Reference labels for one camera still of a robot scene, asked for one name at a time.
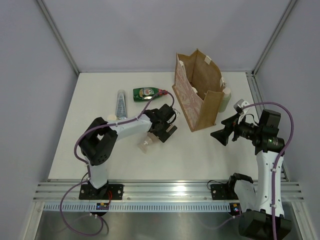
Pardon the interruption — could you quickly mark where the silver toothpaste tube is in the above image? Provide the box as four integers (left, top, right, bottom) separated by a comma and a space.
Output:
115, 89, 128, 120

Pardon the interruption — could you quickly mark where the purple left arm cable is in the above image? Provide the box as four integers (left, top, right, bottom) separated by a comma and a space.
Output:
59, 90, 176, 237

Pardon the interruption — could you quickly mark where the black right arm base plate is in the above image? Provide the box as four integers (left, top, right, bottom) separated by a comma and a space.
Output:
209, 183, 238, 200

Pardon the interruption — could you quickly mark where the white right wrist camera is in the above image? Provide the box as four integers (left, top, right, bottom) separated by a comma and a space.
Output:
233, 99, 250, 117

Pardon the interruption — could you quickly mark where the aluminium right side rail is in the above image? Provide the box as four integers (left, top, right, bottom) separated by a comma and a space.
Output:
245, 71, 290, 182

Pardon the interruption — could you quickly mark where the pale green bottle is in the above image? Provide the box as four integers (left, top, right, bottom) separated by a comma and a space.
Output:
218, 87, 232, 113
107, 114, 117, 121

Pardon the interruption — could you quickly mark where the pale green bottle right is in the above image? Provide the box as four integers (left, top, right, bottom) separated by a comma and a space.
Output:
218, 87, 232, 113

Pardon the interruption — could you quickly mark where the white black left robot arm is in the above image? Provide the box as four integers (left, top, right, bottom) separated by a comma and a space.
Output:
74, 104, 179, 200

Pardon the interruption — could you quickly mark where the brown canvas bag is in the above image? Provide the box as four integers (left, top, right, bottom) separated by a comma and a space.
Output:
172, 49, 224, 132

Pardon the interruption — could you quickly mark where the aluminium front rail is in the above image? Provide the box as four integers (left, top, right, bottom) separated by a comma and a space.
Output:
32, 181, 305, 203

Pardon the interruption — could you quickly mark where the green dish soap bottle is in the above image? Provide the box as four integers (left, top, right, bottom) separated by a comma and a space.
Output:
132, 87, 168, 102

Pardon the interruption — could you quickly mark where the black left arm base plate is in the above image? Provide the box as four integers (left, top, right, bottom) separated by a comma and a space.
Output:
78, 183, 124, 200

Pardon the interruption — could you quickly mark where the aluminium left corner post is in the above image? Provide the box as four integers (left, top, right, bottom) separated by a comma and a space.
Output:
35, 0, 81, 77

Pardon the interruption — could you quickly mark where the aluminium right corner post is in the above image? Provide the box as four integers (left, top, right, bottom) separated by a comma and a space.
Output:
251, 0, 299, 77

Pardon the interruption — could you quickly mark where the aluminium corner post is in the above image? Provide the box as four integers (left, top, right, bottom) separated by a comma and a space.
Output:
251, 0, 299, 77
35, 0, 81, 77

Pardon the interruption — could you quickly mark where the beige pump lotion bottle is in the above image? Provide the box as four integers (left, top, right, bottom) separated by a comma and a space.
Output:
137, 132, 160, 154

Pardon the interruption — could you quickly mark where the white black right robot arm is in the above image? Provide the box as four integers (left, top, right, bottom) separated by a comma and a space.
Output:
210, 107, 292, 240

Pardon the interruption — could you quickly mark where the white slotted cable duct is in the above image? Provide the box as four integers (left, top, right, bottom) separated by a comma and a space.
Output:
43, 202, 231, 213

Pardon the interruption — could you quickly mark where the aluminium rail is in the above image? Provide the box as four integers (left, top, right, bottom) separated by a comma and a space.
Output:
245, 71, 290, 182
32, 181, 305, 203

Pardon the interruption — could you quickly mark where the pale green bottle left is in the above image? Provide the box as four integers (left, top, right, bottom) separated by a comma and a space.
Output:
107, 114, 117, 121

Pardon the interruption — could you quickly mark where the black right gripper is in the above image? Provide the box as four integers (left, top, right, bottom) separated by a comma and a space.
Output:
211, 112, 262, 146

